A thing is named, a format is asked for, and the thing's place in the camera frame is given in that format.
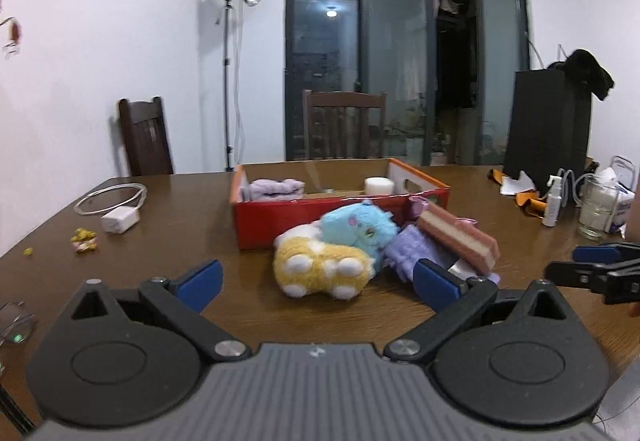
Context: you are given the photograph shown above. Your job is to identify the dark wooden chair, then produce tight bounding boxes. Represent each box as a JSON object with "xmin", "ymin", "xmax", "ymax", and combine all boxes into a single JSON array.
[
  {"xmin": 118, "ymin": 96, "xmax": 174, "ymax": 176},
  {"xmin": 302, "ymin": 90, "xmax": 388, "ymax": 161}
]

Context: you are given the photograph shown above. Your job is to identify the white cable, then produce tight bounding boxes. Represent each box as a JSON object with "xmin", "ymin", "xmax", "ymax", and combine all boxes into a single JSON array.
[{"xmin": 559, "ymin": 168, "xmax": 592, "ymax": 208}]

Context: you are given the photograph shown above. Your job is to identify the small yellow toy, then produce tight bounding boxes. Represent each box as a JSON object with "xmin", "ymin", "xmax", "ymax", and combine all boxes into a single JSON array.
[{"xmin": 70, "ymin": 228, "xmax": 99, "ymax": 253}]

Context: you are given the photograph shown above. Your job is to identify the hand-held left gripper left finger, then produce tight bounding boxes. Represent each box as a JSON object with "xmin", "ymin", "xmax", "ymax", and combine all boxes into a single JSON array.
[{"xmin": 70, "ymin": 259, "xmax": 252, "ymax": 363}]

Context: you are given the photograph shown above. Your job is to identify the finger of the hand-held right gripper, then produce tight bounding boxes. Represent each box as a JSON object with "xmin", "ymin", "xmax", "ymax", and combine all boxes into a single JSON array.
[
  {"xmin": 573, "ymin": 242, "xmax": 640, "ymax": 268},
  {"xmin": 545, "ymin": 261, "xmax": 640, "ymax": 306}
]

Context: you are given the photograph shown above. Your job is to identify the eyeglasses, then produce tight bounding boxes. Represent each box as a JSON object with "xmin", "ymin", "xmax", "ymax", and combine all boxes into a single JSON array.
[{"xmin": 0, "ymin": 301, "xmax": 39, "ymax": 347}]

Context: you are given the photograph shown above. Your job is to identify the pink cake-shaped sponge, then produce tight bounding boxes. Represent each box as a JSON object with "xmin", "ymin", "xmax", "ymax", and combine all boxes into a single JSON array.
[{"xmin": 417, "ymin": 204, "xmax": 501, "ymax": 276}]

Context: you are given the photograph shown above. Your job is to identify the white spray bottle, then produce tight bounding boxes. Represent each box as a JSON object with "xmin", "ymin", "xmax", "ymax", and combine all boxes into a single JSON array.
[{"xmin": 542, "ymin": 175, "xmax": 564, "ymax": 228}]

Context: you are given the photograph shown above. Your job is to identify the white charger with cable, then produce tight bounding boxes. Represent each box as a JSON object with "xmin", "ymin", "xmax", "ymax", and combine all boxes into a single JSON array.
[{"xmin": 74, "ymin": 184, "xmax": 149, "ymax": 235}]

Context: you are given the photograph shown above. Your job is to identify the black cloth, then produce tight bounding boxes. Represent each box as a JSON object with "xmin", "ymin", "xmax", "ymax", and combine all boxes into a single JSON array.
[{"xmin": 547, "ymin": 48, "xmax": 616, "ymax": 102}]

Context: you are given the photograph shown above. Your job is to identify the glass jar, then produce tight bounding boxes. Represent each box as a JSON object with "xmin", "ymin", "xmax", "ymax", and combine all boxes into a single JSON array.
[{"xmin": 578, "ymin": 175, "xmax": 619, "ymax": 241}]

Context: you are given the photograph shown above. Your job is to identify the yellow plush toy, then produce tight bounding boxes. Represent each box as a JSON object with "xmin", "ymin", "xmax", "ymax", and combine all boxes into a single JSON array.
[{"xmin": 273, "ymin": 223, "xmax": 376, "ymax": 301}]

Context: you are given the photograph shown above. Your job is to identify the blue plush toy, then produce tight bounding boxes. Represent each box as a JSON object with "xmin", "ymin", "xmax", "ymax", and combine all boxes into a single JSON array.
[{"xmin": 319, "ymin": 200, "xmax": 399, "ymax": 268}]

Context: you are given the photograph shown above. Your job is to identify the sliding glass door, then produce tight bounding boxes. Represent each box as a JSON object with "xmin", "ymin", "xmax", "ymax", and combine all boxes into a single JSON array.
[{"xmin": 286, "ymin": 0, "xmax": 531, "ymax": 167}]

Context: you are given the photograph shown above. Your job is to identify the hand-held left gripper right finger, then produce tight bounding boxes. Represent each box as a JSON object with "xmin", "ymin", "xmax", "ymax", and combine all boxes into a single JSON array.
[{"xmin": 382, "ymin": 259, "xmax": 571, "ymax": 364}]

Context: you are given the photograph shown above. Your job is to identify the orange and white wrapper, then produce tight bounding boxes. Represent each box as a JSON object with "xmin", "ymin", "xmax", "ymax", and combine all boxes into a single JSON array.
[{"xmin": 487, "ymin": 167, "xmax": 549, "ymax": 220}]

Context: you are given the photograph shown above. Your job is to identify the white tissue pack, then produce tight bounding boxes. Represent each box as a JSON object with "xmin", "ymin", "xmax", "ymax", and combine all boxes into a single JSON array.
[{"xmin": 597, "ymin": 156, "xmax": 639, "ymax": 233}]

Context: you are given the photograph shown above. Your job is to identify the pink satin scrunchie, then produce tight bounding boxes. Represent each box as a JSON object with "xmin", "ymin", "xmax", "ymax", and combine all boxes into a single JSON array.
[{"xmin": 408, "ymin": 195, "xmax": 430, "ymax": 223}]

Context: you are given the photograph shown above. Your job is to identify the red cardboard box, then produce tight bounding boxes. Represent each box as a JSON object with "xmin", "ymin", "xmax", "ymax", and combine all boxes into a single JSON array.
[{"xmin": 230, "ymin": 158, "xmax": 452, "ymax": 251}]

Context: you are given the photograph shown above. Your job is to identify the purple fuzzy cloth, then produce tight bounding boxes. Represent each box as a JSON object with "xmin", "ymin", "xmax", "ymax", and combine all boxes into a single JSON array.
[
  {"xmin": 241, "ymin": 178, "xmax": 306, "ymax": 202},
  {"xmin": 384, "ymin": 223, "xmax": 501, "ymax": 285}
]

